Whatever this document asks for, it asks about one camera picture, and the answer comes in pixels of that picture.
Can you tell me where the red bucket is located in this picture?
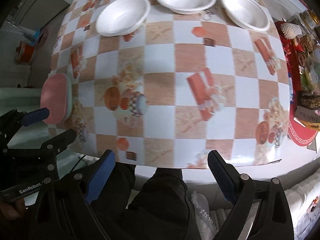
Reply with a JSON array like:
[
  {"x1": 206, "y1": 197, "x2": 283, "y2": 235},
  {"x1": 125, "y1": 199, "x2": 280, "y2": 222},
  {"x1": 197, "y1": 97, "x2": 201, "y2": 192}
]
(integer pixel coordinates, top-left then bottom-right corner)
[{"x1": 15, "y1": 41, "x2": 35, "y2": 65}]

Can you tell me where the checkered floral tablecloth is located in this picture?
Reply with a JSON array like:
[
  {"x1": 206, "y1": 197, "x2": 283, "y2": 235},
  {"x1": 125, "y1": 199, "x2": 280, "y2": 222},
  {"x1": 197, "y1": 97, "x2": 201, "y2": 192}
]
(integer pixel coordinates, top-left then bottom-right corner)
[{"x1": 48, "y1": 0, "x2": 290, "y2": 168}]

